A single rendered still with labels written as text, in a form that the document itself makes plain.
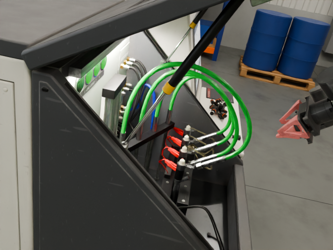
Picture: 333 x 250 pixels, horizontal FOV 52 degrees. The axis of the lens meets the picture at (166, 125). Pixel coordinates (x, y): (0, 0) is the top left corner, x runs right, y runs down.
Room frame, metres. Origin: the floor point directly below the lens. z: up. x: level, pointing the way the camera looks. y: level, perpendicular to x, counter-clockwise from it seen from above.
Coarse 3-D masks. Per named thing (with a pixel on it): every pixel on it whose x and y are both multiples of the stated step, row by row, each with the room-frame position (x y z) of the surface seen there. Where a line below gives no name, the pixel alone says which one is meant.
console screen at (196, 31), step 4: (196, 12) 1.63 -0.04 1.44; (196, 28) 1.57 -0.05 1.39; (196, 32) 1.56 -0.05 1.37; (196, 36) 1.55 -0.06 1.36; (196, 40) 1.54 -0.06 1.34; (200, 56) 1.82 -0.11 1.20; (200, 60) 1.81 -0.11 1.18; (200, 64) 1.80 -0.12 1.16; (200, 72) 1.81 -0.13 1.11; (196, 80) 1.46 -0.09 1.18; (196, 84) 1.46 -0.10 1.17; (196, 88) 1.45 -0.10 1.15; (196, 92) 1.46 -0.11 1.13; (196, 96) 1.45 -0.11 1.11
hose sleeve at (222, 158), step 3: (222, 156) 0.90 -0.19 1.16; (213, 159) 0.90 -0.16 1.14; (216, 159) 0.90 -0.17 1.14; (219, 159) 0.90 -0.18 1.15; (222, 159) 0.90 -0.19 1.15; (225, 159) 0.90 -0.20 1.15; (201, 162) 0.91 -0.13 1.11; (204, 162) 0.90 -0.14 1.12; (207, 162) 0.90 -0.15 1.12; (210, 162) 0.90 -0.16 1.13; (213, 162) 0.90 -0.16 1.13; (216, 162) 0.90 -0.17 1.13; (219, 162) 0.90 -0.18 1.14; (201, 165) 0.90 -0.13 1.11; (204, 165) 0.90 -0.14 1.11; (207, 165) 0.90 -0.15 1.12; (210, 165) 0.90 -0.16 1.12
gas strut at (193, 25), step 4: (200, 12) 1.23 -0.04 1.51; (204, 12) 1.23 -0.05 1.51; (196, 16) 1.23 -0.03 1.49; (200, 16) 1.23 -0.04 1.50; (196, 20) 1.23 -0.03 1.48; (192, 24) 1.23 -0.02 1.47; (196, 24) 1.23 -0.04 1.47; (192, 28) 1.23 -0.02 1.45; (188, 32) 1.23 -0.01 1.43; (184, 36) 1.23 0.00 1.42; (180, 40) 1.23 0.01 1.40; (176, 48) 1.23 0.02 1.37; (172, 52) 1.23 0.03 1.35; (160, 64) 1.23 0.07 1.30
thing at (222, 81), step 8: (168, 64) 0.91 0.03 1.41; (176, 64) 0.91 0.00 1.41; (152, 72) 0.91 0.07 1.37; (208, 72) 0.90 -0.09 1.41; (144, 80) 0.91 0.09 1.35; (224, 80) 0.91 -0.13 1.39; (136, 88) 0.92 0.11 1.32; (232, 88) 0.90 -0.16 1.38; (128, 104) 0.92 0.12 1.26; (240, 104) 0.90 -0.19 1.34; (128, 112) 0.92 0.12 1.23; (248, 112) 0.90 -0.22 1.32; (248, 120) 0.90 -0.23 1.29; (248, 128) 0.90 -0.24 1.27; (248, 136) 0.89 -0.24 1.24; (240, 152) 0.90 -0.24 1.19
